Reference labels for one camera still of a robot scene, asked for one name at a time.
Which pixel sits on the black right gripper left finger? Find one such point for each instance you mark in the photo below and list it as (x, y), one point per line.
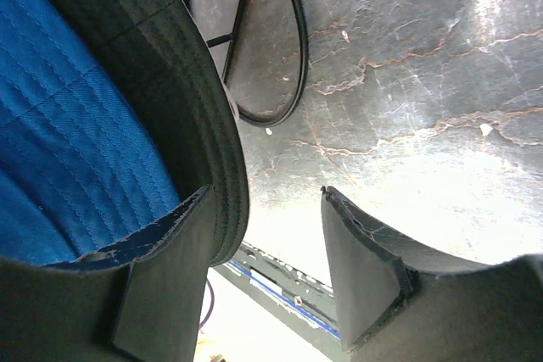
(138, 299)

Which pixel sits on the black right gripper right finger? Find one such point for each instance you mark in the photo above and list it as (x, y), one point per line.
(397, 299)

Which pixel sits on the black hat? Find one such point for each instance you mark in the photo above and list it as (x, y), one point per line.
(154, 53)

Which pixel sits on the navy blue hat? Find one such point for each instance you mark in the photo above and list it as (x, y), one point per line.
(78, 171)

